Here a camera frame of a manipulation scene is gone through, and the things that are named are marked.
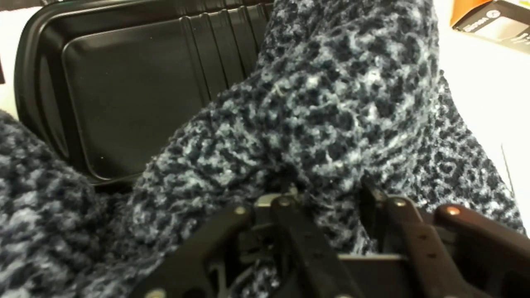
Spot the black plastic tray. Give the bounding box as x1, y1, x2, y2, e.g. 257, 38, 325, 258
14, 0, 279, 190

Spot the dark blue speckled knit cloth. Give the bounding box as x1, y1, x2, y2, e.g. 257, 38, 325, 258
0, 0, 527, 298

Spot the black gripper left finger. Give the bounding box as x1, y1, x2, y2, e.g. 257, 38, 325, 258
130, 190, 362, 298

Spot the orange and black cardboard box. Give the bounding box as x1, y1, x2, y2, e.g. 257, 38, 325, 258
449, 0, 530, 55

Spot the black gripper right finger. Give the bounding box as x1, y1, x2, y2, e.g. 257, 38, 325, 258
358, 176, 530, 298

